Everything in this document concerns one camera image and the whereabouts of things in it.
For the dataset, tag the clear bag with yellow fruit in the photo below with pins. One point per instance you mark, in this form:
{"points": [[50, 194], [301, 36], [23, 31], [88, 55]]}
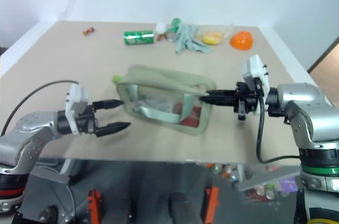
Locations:
{"points": [[212, 37]]}

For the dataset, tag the orange and black clamp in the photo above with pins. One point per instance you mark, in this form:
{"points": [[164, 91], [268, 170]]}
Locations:
{"points": [[212, 202], [94, 204]]}

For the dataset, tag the small brown snack item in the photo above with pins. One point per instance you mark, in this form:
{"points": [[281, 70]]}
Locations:
{"points": [[160, 37]]}

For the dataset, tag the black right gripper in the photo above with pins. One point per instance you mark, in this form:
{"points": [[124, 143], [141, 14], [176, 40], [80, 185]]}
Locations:
{"points": [[242, 97]]}

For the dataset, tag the small red yellow toy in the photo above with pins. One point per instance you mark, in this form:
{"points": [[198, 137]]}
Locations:
{"points": [[88, 31]]}

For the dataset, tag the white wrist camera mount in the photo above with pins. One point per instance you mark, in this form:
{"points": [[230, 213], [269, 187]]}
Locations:
{"points": [[255, 69], [75, 94]]}

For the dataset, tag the silver robot torso frame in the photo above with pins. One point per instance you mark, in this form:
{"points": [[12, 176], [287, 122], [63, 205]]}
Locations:
{"points": [[61, 200]]}

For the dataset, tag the orange plastic bowl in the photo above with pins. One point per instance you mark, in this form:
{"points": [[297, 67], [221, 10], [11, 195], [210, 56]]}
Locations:
{"points": [[242, 40]]}

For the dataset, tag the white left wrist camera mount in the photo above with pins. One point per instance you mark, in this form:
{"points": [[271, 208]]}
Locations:
{"points": [[75, 94]]}

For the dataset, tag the grey-green cloth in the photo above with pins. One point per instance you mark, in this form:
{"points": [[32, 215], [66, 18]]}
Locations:
{"points": [[188, 39]]}

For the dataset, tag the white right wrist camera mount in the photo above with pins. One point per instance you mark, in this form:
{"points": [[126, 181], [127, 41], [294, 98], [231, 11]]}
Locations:
{"points": [[255, 69]]}

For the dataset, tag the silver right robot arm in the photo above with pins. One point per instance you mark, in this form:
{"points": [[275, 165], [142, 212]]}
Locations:
{"points": [[299, 97]]}

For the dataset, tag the brown wooden door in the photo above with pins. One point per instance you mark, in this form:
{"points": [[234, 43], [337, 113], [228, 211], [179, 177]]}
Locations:
{"points": [[327, 58]]}

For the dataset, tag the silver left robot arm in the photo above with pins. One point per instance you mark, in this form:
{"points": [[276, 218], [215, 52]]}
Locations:
{"points": [[31, 126]]}

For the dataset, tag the bin of assorted items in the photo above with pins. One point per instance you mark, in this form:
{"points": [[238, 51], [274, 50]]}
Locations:
{"points": [[267, 181]]}

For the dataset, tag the green pouch with clear window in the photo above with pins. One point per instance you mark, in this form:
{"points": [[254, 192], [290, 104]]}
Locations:
{"points": [[159, 81]]}

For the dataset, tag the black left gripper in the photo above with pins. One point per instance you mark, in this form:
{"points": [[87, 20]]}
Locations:
{"points": [[86, 122]]}

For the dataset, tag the green soda can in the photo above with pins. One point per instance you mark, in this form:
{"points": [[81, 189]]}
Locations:
{"points": [[138, 37]]}

